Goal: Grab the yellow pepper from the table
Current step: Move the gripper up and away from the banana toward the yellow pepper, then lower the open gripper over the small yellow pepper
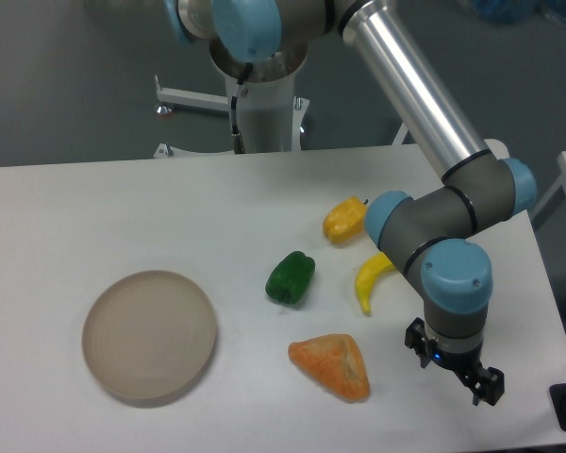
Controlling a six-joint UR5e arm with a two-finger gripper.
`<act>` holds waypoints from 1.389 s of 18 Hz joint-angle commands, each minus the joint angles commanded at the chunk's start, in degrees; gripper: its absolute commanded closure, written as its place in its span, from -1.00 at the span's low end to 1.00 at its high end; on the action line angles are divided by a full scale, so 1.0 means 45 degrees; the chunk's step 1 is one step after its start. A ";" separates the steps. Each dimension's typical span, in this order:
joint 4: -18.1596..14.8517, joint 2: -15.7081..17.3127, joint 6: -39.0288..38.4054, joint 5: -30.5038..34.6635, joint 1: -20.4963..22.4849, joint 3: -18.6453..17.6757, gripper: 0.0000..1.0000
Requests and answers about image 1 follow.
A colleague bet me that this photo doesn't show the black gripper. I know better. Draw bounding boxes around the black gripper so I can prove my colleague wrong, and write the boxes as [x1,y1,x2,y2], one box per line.
[405,317,505,406]

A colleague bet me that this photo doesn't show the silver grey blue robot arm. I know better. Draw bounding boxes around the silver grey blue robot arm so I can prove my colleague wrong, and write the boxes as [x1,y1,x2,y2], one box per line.
[165,1,537,404]

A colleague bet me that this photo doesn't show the yellow bell pepper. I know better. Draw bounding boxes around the yellow bell pepper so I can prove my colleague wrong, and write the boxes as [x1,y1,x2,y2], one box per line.
[322,196,367,244]

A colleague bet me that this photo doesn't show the green bell pepper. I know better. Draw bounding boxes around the green bell pepper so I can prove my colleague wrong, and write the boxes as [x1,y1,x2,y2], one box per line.
[265,251,316,305]

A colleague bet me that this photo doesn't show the orange triangular bread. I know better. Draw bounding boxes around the orange triangular bread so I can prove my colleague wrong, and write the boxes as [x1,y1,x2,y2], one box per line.
[288,333,371,402]

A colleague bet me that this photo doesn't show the yellow banana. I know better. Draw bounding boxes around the yellow banana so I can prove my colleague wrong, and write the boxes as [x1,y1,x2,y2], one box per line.
[354,252,396,316]

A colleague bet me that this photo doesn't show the beige round plate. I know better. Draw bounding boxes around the beige round plate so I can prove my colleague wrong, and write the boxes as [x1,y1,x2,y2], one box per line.
[81,270,218,408]

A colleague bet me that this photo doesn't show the blue objects at top right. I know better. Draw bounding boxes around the blue objects at top right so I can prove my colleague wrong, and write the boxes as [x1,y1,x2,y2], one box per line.
[460,0,566,27]

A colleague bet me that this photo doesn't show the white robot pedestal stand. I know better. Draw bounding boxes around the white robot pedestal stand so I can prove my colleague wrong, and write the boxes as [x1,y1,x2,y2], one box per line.
[154,41,309,154]

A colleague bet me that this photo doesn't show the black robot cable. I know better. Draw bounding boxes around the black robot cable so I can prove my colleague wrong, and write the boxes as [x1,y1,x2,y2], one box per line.
[228,61,255,156]

